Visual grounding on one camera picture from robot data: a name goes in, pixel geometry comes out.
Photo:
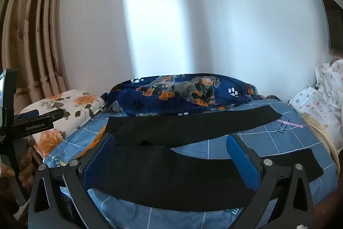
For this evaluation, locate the white patterned quilt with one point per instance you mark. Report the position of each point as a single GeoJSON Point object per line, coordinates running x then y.
{"type": "Point", "coordinates": [324, 100]}

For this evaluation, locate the person's left hand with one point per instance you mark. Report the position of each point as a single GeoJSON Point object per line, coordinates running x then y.
{"type": "Point", "coordinates": [26, 167]}

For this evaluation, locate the blue checked bed sheet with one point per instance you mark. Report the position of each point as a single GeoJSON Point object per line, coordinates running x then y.
{"type": "Point", "coordinates": [289, 137]}

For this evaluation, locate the beige patterned curtain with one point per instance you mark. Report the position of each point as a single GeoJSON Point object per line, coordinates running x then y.
{"type": "Point", "coordinates": [34, 30]}

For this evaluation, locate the dark wall screen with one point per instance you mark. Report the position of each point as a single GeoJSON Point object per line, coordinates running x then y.
{"type": "Point", "coordinates": [335, 25]}

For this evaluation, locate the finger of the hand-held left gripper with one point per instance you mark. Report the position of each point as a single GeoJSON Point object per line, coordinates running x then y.
{"type": "Point", "coordinates": [40, 114]}

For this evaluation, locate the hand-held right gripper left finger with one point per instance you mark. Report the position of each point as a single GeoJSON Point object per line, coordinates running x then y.
{"type": "Point", "coordinates": [98, 162]}

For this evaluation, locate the black pants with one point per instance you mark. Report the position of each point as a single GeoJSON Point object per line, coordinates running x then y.
{"type": "Point", "coordinates": [166, 172]}

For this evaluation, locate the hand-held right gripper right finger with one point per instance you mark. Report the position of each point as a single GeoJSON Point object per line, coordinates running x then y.
{"type": "Point", "coordinates": [241, 162]}

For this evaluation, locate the blue dog printed blanket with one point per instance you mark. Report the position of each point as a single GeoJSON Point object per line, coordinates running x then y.
{"type": "Point", "coordinates": [193, 92]}

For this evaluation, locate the floral white pillow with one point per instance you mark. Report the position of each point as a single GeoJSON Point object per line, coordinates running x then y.
{"type": "Point", "coordinates": [69, 105]}

